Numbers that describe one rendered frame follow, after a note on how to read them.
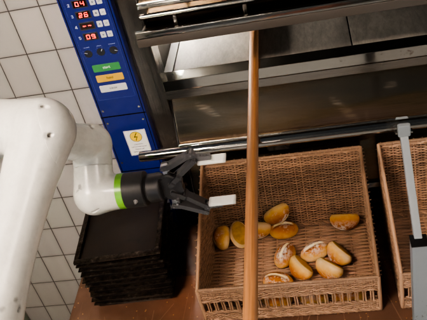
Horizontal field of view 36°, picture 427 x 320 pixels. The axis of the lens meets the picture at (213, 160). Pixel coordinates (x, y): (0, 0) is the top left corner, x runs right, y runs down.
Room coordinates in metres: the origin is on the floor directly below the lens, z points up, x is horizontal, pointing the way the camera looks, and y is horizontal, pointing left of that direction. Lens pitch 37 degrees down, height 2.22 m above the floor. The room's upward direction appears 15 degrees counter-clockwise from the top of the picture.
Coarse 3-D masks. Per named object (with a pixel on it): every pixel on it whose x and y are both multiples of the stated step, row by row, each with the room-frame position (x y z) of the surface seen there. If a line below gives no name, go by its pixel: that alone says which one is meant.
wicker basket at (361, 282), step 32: (288, 160) 1.75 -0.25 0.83; (320, 160) 1.72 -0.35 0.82; (352, 160) 1.69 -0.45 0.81; (224, 192) 1.78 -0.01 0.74; (288, 192) 1.72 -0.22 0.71; (320, 192) 1.69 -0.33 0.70; (352, 192) 1.67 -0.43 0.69; (224, 224) 1.75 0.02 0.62; (320, 224) 1.66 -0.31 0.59; (224, 256) 1.63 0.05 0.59; (352, 256) 1.48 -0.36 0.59; (224, 288) 1.35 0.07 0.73; (288, 288) 1.31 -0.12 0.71; (320, 288) 1.29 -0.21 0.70; (352, 288) 1.27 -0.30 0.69
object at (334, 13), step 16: (272, 0) 1.81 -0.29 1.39; (288, 0) 1.77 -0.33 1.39; (304, 0) 1.74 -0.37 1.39; (320, 0) 1.70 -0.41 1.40; (400, 0) 1.56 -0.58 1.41; (416, 0) 1.55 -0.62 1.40; (192, 16) 1.83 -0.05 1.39; (208, 16) 1.79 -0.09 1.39; (224, 16) 1.76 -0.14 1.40; (304, 16) 1.62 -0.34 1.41; (320, 16) 1.61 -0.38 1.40; (336, 16) 1.60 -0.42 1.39; (192, 32) 1.69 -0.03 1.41; (208, 32) 1.68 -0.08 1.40; (224, 32) 1.66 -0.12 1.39
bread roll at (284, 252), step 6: (282, 246) 1.55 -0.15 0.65; (288, 246) 1.54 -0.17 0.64; (276, 252) 1.54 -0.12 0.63; (282, 252) 1.52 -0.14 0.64; (288, 252) 1.52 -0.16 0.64; (294, 252) 1.53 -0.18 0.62; (276, 258) 1.51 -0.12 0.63; (282, 258) 1.50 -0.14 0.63; (288, 258) 1.51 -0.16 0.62; (276, 264) 1.51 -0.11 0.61; (282, 264) 1.49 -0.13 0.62; (288, 264) 1.50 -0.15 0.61
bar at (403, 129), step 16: (336, 128) 1.40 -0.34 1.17; (352, 128) 1.38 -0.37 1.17; (368, 128) 1.37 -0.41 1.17; (384, 128) 1.36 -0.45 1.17; (400, 128) 1.34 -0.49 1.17; (416, 128) 1.34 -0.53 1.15; (208, 144) 1.47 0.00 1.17; (224, 144) 1.46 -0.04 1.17; (240, 144) 1.44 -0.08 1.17; (272, 144) 1.42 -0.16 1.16; (144, 160) 1.50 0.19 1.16; (416, 208) 1.20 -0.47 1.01; (416, 224) 1.18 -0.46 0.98; (416, 240) 1.15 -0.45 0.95; (416, 256) 1.13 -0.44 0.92; (416, 272) 1.13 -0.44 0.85; (416, 288) 1.13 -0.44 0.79; (416, 304) 1.13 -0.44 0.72
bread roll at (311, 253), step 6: (306, 246) 1.52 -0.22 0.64; (312, 246) 1.51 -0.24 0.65; (318, 246) 1.51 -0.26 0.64; (324, 246) 1.51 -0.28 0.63; (306, 252) 1.50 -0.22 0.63; (312, 252) 1.50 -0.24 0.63; (318, 252) 1.49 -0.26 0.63; (324, 252) 1.50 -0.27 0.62; (306, 258) 1.49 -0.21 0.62; (312, 258) 1.49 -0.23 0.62
